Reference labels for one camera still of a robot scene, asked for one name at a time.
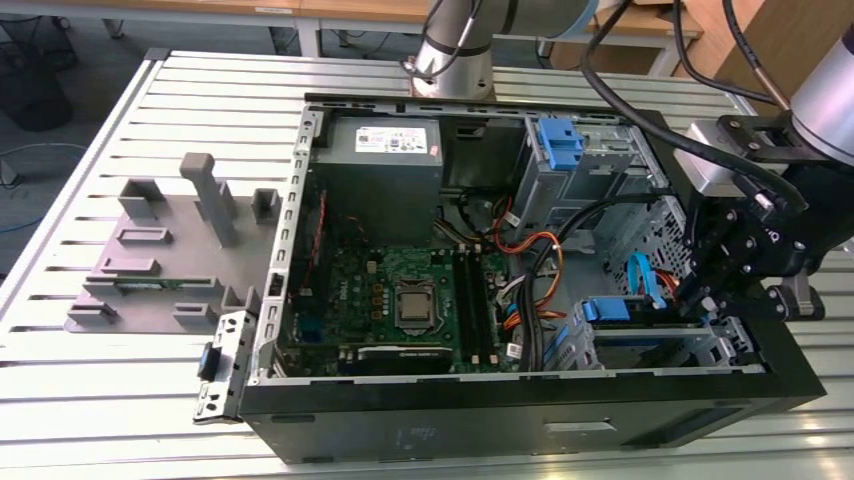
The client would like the black open PC case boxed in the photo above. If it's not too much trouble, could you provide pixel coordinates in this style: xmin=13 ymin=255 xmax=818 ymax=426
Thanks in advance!
xmin=236 ymin=92 xmax=829 ymax=464

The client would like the grey desk white frame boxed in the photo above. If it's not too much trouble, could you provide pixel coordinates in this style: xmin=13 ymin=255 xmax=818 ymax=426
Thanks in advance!
xmin=0 ymin=0 xmax=321 ymax=56

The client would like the wooden cabinet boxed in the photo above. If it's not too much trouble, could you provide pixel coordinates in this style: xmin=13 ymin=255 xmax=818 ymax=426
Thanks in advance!
xmin=690 ymin=0 xmax=854 ymax=119

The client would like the wooden desk white frame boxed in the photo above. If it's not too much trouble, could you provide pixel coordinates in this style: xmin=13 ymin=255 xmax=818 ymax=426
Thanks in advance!
xmin=292 ymin=0 xmax=706 ymax=79

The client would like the blue data wire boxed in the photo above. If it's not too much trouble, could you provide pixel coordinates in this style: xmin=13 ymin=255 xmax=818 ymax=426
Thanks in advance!
xmin=627 ymin=253 xmax=668 ymax=309

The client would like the black waste bin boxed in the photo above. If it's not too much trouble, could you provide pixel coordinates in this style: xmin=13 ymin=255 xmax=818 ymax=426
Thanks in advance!
xmin=0 ymin=14 xmax=81 ymax=132

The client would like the orange red power wire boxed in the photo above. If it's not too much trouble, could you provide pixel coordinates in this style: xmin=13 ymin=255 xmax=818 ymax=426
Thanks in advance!
xmin=654 ymin=268 xmax=683 ymax=299

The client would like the black graphics card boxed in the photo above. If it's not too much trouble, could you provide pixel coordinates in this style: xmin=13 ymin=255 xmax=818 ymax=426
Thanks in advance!
xmin=336 ymin=343 xmax=459 ymax=376

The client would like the thin red wire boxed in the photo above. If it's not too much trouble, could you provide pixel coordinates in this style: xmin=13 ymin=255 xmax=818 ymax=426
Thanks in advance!
xmin=297 ymin=191 xmax=329 ymax=301

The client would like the pale blue floor cable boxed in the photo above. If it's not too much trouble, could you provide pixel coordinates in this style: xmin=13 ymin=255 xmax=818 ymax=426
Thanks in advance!
xmin=0 ymin=142 xmax=88 ymax=161

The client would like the thick black case cable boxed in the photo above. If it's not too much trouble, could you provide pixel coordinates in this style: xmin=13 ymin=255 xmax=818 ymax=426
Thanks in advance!
xmin=519 ymin=192 xmax=668 ymax=374

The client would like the grey hinged slot bracket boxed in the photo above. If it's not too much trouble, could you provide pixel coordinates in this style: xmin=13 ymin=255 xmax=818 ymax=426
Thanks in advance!
xmin=191 ymin=309 xmax=261 ymax=425

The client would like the black camera bracket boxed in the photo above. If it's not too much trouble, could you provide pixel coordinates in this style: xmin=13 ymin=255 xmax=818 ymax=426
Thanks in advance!
xmin=716 ymin=113 xmax=835 ymax=164

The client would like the silver drive cage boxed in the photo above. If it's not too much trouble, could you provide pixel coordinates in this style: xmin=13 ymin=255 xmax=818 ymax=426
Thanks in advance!
xmin=516 ymin=117 xmax=668 ymax=241

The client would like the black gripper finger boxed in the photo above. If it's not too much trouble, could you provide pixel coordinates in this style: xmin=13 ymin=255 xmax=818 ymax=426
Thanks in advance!
xmin=699 ymin=279 xmax=826 ymax=322
xmin=676 ymin=209 xmax=755 ymax=318

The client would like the blue drive latch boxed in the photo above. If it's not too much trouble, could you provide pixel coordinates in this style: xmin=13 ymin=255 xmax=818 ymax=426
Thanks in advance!
xmin=538 ymin=117 xmax=583 ymax=171

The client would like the orange yellow wire bundle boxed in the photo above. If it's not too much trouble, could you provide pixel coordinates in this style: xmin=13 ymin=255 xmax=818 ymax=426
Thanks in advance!
xmin=492 ymin=232 xmax=568 ymax=331

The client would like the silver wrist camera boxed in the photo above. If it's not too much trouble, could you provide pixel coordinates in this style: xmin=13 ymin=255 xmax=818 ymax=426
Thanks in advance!
xmin=672 ymin=122 xmax=788 ymax=194

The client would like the green motherboard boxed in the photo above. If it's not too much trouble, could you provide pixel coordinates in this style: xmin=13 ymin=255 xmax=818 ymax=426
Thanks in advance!
xmin=285 ymin=244 xmax=528 ymax=376

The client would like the blue expansion slot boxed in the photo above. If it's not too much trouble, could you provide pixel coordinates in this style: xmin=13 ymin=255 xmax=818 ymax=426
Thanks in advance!
xmin=297 ymin=312 xmax=325 ymax=346

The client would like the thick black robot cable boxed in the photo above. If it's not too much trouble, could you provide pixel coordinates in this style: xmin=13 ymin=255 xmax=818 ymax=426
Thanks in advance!
xmin=579 ymin=0 xmax=810 ymax=212

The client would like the black RAM slot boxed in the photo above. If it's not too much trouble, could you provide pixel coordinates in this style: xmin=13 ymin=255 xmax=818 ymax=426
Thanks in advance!
xmin=452 ymin=243 xmax=479 ymax=365
xmin=470 ymin=243 xmax=499 ymax=365

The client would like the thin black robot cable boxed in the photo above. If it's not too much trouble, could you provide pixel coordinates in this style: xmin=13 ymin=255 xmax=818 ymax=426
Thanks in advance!
xmin=674 ymin=0 xmax=794 ymax=110

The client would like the green RAM stick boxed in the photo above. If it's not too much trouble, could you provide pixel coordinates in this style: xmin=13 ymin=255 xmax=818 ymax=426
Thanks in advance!
xmin=112 ymin=278 xmax=215 ymax=293

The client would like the grey parts rack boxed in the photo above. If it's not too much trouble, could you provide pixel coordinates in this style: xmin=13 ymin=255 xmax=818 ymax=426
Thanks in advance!
xmin=63 ymin=152 xmax=285 ymax=335

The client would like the grey power supply unit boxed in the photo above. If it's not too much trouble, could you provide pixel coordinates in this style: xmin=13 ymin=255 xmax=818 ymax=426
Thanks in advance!
xmin=309 ymin=115 xmax=446 ymax=246

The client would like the silver CPU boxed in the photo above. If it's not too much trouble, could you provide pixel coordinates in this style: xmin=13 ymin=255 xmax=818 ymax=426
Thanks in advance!
xmin=398 ymin=292 xmax=434 ymax=321

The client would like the black CPU socket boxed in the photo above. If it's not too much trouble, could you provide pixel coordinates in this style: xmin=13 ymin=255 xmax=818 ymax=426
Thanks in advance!
xmin=388 ymin=278 xmax=446 ymax=337

